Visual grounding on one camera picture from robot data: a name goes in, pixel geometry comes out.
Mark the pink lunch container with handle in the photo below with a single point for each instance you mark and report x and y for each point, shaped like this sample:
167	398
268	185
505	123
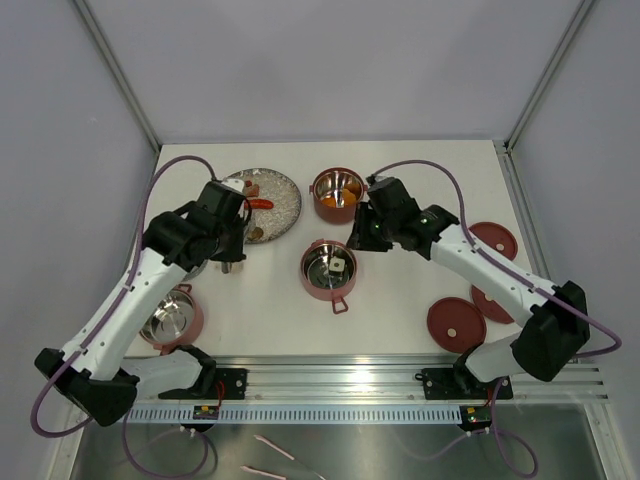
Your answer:
316	280

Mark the pink stick lower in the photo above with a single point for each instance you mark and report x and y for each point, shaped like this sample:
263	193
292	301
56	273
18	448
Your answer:
263	473

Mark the dark red lunch container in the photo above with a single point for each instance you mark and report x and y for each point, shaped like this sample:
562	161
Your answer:
329	183

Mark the aluminium post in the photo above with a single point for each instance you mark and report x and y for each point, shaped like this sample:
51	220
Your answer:
98	37
560	53

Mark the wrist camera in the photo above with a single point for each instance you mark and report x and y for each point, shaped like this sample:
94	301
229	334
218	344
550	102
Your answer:
388	194
222	199

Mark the dark red lid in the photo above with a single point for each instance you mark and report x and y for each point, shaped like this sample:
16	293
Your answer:
489	307
456	325
497	237

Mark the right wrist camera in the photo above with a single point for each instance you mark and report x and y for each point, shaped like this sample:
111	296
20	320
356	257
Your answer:
388	194

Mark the dark red lid middle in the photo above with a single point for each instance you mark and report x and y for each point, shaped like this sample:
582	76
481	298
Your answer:
489	307

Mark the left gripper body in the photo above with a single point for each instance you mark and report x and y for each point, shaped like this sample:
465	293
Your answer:
230	246

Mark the red sausage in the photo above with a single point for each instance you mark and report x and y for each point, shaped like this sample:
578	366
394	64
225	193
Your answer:
261	204

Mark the dark red lid back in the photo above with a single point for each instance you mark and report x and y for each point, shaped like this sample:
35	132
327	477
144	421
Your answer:
497	237

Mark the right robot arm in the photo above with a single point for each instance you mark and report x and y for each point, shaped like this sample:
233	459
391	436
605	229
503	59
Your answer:
551	317

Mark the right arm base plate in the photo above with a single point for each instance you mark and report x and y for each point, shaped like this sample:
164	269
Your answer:
448	383

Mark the dark red lid front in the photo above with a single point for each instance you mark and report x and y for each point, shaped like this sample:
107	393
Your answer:
456	325

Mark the grey glass pot lid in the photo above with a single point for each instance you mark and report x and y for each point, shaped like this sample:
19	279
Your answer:
196	271

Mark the brown shrimp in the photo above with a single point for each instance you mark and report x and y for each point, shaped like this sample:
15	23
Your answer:
256	234

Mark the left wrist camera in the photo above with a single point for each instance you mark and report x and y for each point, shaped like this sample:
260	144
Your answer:
222	199

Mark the pink lunch container left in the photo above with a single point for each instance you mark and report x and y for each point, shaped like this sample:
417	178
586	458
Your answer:
177	321

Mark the right aluminium post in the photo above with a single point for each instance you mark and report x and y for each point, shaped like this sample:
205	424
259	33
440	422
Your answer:
560	53

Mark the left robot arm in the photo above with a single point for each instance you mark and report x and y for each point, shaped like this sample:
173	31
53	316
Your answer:
90	369

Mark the speckled ceramic plate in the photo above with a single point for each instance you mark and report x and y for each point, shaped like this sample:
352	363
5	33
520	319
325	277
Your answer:
282	191

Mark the aluminium front rail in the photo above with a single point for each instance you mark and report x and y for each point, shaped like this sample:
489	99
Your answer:
390	379

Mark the left aluminium post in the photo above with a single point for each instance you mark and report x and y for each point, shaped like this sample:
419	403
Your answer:
98	37

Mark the sushi roll piece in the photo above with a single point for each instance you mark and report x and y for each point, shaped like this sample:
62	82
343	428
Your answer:
336	266

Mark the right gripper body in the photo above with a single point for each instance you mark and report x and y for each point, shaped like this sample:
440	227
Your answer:
383	230

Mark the pink stick upper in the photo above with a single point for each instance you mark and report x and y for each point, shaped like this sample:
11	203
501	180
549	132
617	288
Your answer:
275	447

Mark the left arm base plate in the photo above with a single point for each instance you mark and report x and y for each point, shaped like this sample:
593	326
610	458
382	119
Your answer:
221	383

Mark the orange fried chicken piece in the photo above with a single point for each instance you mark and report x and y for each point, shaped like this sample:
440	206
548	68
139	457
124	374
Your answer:
351	193

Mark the white slotted cable duct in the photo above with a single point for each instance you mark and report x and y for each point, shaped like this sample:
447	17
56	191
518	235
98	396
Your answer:
296	414

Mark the pink stick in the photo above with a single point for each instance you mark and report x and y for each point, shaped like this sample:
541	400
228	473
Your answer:
263	473
275	447

